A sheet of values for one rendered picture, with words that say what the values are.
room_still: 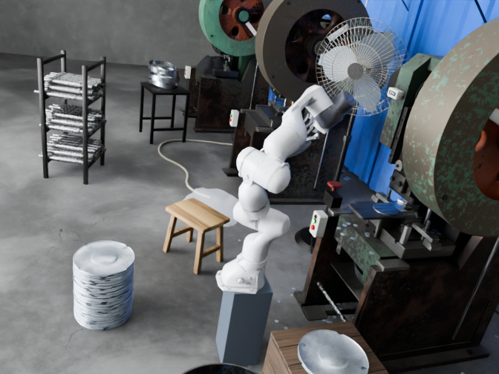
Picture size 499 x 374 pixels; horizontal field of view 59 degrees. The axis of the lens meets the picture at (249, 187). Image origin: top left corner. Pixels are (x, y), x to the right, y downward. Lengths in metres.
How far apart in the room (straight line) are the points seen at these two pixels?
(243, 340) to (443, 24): 2.88
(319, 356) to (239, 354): 0.47
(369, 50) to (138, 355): 2.08
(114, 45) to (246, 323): 6.74
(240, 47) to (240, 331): 3.39
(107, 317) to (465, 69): 1.90
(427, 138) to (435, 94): 0.15
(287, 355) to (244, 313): 0.29
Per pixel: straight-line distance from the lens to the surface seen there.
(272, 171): 1.57
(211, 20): 4.76
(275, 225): 1.83
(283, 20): 3.13
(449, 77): 1.64
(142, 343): 2.38
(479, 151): 1.84
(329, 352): 1.97
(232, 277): 1.98
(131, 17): 8.24
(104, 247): 2.42
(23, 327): 2.52
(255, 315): 2.10
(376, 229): 2.25
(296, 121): 1.67
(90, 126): 3.67
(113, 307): 2.37
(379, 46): 2.79
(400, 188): 2.20
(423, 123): 1.65
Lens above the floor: 1.70
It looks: 25 degrees down
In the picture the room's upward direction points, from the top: 10 degrees clockwise
